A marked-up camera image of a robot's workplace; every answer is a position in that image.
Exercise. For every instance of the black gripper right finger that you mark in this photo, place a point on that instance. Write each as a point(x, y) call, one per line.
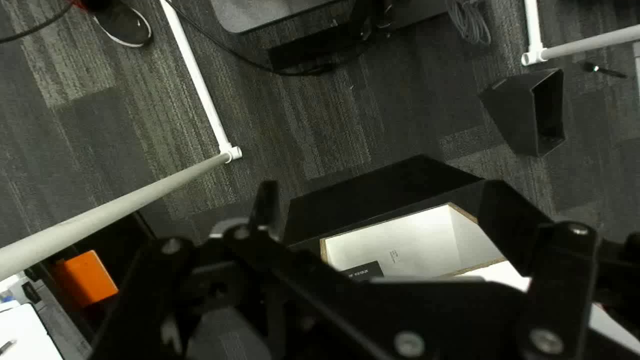
point(563, 286)

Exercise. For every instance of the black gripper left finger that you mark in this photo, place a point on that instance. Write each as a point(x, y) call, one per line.
point(152, 292)

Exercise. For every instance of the orange block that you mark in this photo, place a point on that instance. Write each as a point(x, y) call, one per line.
point(85, 279)

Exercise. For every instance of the white wooden cabinet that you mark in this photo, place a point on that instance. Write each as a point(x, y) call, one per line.
point(412, 242)

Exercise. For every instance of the long white upright pipe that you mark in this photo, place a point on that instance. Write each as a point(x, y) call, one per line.
point(101, 218)

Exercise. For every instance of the white device with buttons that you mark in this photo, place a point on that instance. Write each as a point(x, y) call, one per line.
point(31, 326)

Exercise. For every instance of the black open bin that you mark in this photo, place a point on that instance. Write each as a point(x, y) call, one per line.
point(530, 110)

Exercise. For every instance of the small black marker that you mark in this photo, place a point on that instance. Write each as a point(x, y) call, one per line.
point(602, 68)

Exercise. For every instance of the white floor pipe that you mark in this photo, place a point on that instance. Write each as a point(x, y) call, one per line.
point(196, 73)
point(587, 45)

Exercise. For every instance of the short white pipe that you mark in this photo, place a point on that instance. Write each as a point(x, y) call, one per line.
point(533, 26)

